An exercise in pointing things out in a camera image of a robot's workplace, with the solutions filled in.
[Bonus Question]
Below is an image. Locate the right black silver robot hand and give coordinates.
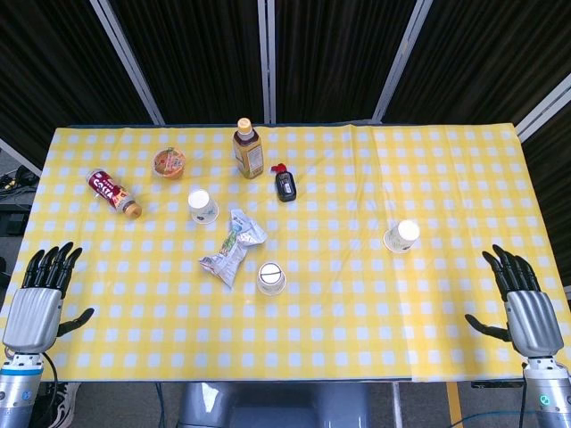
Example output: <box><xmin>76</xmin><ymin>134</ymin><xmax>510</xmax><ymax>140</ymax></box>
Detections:
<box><xmin>464</xmin><ymin>243</ymin><xmax>566</xmax><ymax>358</ymax></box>

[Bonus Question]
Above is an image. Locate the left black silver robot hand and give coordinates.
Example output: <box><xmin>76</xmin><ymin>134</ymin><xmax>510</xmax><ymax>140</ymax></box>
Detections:
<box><xmin>2</xmin><ymin>242</ymin><xmax>95</xmax><ymax>353</ymax></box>

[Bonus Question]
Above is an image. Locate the paper cup green fern print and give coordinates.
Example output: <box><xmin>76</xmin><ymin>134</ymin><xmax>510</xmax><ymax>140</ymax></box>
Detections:
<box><xmin>383</xmin><ymin>219</ymin><xmax>421</xmax><ymax>254</ymax></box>

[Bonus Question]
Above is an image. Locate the paper cup blue flower print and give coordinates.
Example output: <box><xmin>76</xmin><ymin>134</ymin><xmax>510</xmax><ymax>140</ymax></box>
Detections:
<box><xmin>186</xmin><ymin>189</ymin><xmax>219</xmax><ymax>224</ymax></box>

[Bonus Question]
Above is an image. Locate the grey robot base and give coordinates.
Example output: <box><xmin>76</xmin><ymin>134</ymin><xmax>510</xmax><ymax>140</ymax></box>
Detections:
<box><xmin>178</xmin><ymin>382</ymin><xmax>371</xmax><ymax>428</ymax></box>

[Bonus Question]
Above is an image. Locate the dark ribbed partition panel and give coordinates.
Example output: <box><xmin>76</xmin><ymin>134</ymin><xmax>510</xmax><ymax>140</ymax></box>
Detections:
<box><xmin>274</xmin><ymin>0</ymin><xmax>418</xmax><ymax>124</ymax></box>
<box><xmin>383</xmin><ymin>0</ymin><xmax>571</xmax><ymax>126</ymax></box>
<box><xmin>111</xmin><ymin>0</ymin><xmax>269</xmax><ymax>125</ymax></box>
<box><xmin>524</xmin><ymin>84</ymin><xmax>571</xmax><ymax>286</ymax></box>
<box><xmin>0</xmin><ymin>0</ymin><xmax>153</xmax><ymax>170</ymax></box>

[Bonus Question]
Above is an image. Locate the red label coffee bottle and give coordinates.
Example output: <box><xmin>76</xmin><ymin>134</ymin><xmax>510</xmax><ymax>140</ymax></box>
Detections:
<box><xmin>86</xmin><ymin>168</ymin><xmax>143</xmax><ymax>220</ymax></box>

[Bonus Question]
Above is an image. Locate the white table leg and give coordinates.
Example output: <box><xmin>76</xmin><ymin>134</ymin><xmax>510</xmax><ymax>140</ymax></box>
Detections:
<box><xmin>391</xmin><ymin>382</ymin><xmax>403</xmax><ymax>428</ymax></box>

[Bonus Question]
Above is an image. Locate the yellow white checkered tablecloth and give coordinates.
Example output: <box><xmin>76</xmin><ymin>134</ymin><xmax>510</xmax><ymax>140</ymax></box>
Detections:
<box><xmin>0</xmin><ymin>124</ymin><xmax>571</xmax><ymax>384</ymax></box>

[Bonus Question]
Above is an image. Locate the orange jelly cup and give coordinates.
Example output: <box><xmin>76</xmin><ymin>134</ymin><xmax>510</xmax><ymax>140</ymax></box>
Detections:
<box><xmin>152</xmin><ymin>146</ymin><xmax>186</xmax><ymax>180</ymax></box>

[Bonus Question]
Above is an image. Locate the crumpled silver snack bag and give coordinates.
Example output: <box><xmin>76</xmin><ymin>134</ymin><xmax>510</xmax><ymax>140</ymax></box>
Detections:
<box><xmin>198</xmin><ymin>208</ymin><xmax>269</xmax><ymax>290</ymax></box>

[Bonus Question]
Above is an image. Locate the paper cup black line base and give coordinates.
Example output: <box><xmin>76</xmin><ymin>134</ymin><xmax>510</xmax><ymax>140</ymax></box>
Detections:
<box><xmin>255</xmin><ymin>261</ymin><xmax>286</xmax><ymax>297</ymax></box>

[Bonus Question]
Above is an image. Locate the tea bottle yellow cap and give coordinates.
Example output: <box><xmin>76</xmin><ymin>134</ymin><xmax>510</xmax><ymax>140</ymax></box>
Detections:
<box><xmin>231</xmin><ymin>117</ymin><xmax>266</xmax><ymax>180</ymax></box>

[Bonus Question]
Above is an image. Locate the small dark sauce bottle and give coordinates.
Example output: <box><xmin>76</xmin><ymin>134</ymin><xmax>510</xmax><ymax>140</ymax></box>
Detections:
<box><xmin>270</xmin><ymin>163</ymin><xmax>299</xmax><ymax>203</ymax></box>

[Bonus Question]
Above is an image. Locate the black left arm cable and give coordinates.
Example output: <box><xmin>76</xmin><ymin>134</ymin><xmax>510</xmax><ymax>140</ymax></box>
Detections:
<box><xmin>42</xmin><ymin>351</ymin><xmax>62</xmax><ymax>389</ymax></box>

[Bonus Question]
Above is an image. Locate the blue floor cable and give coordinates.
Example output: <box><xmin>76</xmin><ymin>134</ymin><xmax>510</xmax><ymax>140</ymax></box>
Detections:
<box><xmin>454</xmin><ymin>412</ymin><xmax>536</xmax><ymax>428</ymax></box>

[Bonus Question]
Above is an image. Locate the black floor cable bundle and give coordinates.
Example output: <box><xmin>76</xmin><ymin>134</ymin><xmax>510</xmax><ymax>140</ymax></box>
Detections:
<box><xmin>0</xmin><ymin>164</ymin><xmax>41</xmax><ymax>237</ymax></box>

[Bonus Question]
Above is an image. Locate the white partition frame post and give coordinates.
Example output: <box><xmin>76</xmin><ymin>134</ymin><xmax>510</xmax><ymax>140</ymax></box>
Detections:
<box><xmin>372</xmin><ymin>0</ymin><xmax>434</xmax><ymax>124</ymax></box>
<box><xmin>515</xmin><ymin>73</ymin><xmax>571</xmax><ymax>143</ymax></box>
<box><xmin>91</xmin><ymin>0</ymin><xmax>166</xmax><ymax>125</ymax></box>
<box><xmin>0</xmin><ymin>137</ymin><xmax>44</xmax><ymax>177</ymax></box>
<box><xmin>257</xmin><ymin>0</ymin><xmax>277</xmax><ymax>125</ymax></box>

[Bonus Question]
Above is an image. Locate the dark thin hanging cable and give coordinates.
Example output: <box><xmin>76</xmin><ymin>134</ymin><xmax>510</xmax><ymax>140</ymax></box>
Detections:
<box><xmin>154</xmin><ymin>382</ymin><xmax>170</xmax><ymax>428</ymax></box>

